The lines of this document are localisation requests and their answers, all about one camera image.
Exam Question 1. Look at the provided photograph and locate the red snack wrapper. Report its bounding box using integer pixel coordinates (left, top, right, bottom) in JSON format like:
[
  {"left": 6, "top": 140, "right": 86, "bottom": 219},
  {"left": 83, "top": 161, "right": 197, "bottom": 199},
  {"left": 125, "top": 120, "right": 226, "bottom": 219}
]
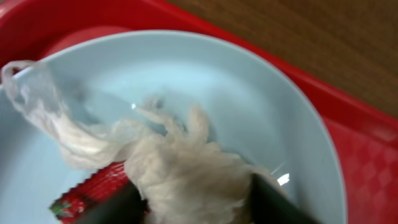
[{"left": 49, "top": 161, "right": 147, "bottom": 224}]

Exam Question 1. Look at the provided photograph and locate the red serving tray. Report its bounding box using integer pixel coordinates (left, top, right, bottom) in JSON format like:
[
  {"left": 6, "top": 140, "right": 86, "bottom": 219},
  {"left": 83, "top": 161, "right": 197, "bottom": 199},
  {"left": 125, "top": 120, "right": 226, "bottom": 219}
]
[{"left": 1, "top": 0, "right": 397, "bottom": 223}]

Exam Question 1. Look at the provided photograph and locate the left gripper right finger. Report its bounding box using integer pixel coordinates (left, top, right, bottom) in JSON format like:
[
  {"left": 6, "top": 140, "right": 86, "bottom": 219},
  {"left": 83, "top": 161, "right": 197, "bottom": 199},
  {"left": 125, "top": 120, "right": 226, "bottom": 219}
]
[{"left": 250, "top": 174, "right": 320, "bottom": 224}]

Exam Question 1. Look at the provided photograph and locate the light blue plate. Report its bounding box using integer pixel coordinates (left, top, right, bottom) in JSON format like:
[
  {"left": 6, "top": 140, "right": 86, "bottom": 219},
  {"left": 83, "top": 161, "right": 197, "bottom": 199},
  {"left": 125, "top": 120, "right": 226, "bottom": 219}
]
[{"left": 1, "top": 30, "right": 347, "bottom": 223}]

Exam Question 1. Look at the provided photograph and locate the white tissue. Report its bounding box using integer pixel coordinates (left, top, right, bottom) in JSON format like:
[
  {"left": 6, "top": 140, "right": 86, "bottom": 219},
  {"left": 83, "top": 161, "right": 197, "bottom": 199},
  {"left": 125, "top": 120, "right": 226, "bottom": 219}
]
[{"left": 1, "top": 61, "right": 282, "bottom": 223}]

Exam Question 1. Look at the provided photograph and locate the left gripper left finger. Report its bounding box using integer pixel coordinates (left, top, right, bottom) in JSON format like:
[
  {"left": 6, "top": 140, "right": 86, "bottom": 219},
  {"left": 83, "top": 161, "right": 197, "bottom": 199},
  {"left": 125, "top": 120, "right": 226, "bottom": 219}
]
[{"left": 73, "top": 182, "right": 147, "bottom": 224}]

